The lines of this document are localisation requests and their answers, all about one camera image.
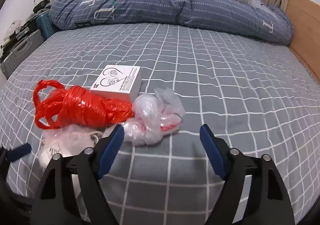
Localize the white cotton pad pouch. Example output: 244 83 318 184
37 124 103 170

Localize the clear plastic bag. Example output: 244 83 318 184
121 88 185 146

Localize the red plastic bag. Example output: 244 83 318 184
33 80 134 130

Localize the white earphone box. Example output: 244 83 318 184
90 65 142 102

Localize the grey checked bed sheet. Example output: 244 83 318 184
1 24 319 224

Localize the grey suitcase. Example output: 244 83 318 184
1 30 44 79

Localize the clutter pile on suitcases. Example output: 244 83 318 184
0 0 52 58

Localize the teal suitcase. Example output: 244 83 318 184
36 9 60 40

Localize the blue striped duvet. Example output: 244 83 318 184
49 0 293 45

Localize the wooden headboard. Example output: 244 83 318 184
286 0 320 80

